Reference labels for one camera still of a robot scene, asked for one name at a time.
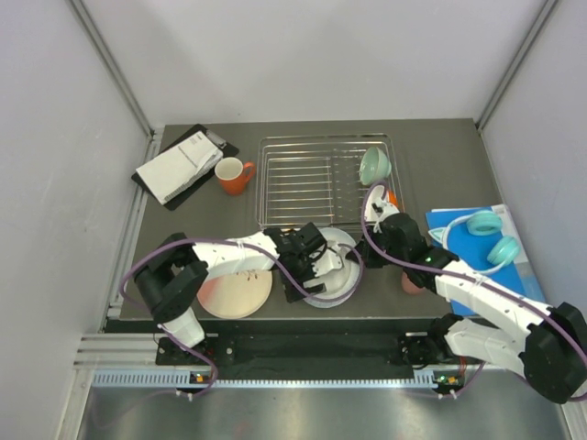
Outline aluminium frame rail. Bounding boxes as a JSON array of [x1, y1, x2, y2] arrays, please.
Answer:
[[65, 0, 155, 138]]

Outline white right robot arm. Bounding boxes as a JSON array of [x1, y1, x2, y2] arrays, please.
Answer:
[[361, 206, 586, 403]]

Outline white blue-rimmed plate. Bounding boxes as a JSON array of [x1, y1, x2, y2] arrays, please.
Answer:
[[304, 227, 360, 308]]

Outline pink cup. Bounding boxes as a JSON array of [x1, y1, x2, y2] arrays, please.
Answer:
[[401, 272, 423, 295]]

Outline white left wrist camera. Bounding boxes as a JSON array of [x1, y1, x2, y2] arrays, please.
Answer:
[[312, 248, 344, 278]]

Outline orange white bowl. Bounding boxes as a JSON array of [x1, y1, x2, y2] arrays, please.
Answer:
[[388, 191, 399, 207]]

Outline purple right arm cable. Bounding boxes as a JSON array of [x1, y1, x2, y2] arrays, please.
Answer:
[[360, 181, 587, 400]]

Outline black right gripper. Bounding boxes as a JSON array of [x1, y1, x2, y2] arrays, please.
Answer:
[[346, 225, 407, 270]]

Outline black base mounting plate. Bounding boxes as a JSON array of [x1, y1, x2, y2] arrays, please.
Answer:
[[156, 334, 462, 376]]

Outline white paper booklet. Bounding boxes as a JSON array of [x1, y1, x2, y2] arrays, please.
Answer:
[[136, 131, 223, 205]]

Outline mint green bowl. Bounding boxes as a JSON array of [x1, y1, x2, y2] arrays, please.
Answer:
[[359, 147, 392, 186]]

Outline metal wire dish rack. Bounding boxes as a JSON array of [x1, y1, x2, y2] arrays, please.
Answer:
[[256, 133, 404, 233]]

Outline teal cat-ear headphones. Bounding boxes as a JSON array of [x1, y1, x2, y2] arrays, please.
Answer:
[[426, 208, 522, 275]]

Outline pink cream plate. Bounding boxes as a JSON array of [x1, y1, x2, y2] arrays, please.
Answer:
[[196, 270, 272, 319]]

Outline orange mug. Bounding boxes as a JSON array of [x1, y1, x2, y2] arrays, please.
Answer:
[[215, 157, 256, 196]]

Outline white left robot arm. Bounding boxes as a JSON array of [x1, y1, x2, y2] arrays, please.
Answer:
[[119, 223, 365, 364]]

